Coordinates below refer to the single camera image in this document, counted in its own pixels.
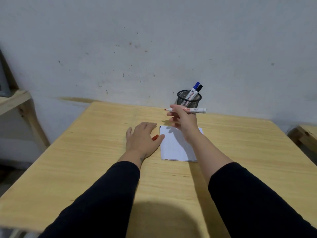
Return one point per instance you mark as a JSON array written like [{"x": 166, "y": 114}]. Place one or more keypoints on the wooden shelf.
[{"x": 17, "y": 106}]

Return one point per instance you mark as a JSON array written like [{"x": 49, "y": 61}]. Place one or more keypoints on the person's left forearm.
[{"x": 104, "y": 195}]

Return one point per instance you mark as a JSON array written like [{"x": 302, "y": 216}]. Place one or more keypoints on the wooden bench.
[{"x": 305, "y": 137}]

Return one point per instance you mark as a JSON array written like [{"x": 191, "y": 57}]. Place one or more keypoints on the white marker with blue cap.
[{"x": 194, "y": 89}]

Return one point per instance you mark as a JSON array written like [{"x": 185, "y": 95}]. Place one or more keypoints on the person's left little finger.
[{"x": 128, "y": 133}]

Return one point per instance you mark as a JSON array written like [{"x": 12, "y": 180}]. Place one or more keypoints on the person's left thumb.
[{"x": 159, "y": 140}]

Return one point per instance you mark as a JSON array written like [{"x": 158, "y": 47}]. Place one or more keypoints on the person's right forearm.
[{"x": 237, "y": 195}]

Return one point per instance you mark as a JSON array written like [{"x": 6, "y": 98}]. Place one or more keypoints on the person's right fingers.
[{"x": 175, "y": 116}]

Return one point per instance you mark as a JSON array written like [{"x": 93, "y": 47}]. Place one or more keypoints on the person's left hand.
[{"x": 140, "y": 143}]

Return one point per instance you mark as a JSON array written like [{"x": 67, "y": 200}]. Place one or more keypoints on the white marker with black cap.
[{"x": 197, "y": 91}]

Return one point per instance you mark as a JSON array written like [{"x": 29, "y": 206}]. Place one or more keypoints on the white folded paper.
[{"x": 174, "y": 147}]

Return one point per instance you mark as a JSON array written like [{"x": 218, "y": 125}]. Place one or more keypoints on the person's right hand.
[{"x": 187, "y": 122}]

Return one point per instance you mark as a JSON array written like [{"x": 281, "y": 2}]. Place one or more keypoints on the grey box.
[{"x": 3, "y": 81}]

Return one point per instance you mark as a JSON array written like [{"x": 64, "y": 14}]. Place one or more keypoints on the white marker with red tip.
[{"x": 198, "y": 110}]

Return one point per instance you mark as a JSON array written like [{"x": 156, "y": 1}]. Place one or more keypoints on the person's left middle finger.
[{"x": 145, "y": 126}]

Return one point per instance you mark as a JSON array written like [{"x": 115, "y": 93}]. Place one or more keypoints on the black mesh pen holder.
[{"x": 189, "y": 102}]

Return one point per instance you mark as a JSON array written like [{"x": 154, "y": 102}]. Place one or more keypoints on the red marker cap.
[{"x": 155, "y": 137}]

